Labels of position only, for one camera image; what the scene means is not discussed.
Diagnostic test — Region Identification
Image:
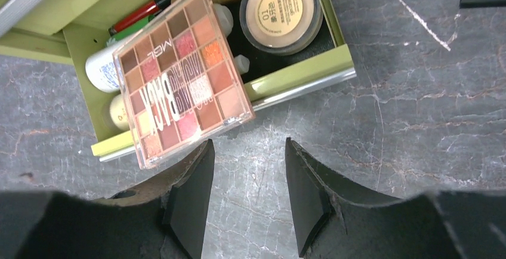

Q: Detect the green lipstick tube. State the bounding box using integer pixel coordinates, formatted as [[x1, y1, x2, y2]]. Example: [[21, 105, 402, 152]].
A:
[[106, 14, 156, 47]]

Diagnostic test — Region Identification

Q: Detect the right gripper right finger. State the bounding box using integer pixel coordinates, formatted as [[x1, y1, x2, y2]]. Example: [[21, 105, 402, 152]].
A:
[[285, 138, 505, 258]]

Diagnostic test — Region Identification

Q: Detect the red black lip pencil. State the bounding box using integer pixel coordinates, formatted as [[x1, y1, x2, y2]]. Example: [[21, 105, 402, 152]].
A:
[[108, 0, 173, 36]]

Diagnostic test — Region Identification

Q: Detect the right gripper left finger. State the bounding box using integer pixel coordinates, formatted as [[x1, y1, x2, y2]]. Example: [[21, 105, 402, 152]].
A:
[[1, 140, 215, 258]]

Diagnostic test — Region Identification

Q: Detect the green drawer cabinet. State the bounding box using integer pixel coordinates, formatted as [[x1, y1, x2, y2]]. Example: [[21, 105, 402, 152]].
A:
[[1, 0, 356, 159]]

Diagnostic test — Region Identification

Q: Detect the eyeshadow palette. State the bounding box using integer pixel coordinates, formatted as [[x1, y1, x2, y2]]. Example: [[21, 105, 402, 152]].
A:
[[113, 0, 255, 169]]

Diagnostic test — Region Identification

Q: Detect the small round cream jar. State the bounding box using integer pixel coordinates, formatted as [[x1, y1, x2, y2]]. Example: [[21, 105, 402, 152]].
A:
[[239, 0, 323, 56]]

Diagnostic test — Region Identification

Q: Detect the white lotion tube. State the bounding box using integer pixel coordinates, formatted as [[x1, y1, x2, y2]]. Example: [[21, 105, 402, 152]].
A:
[[85, 4, 233, 93]]

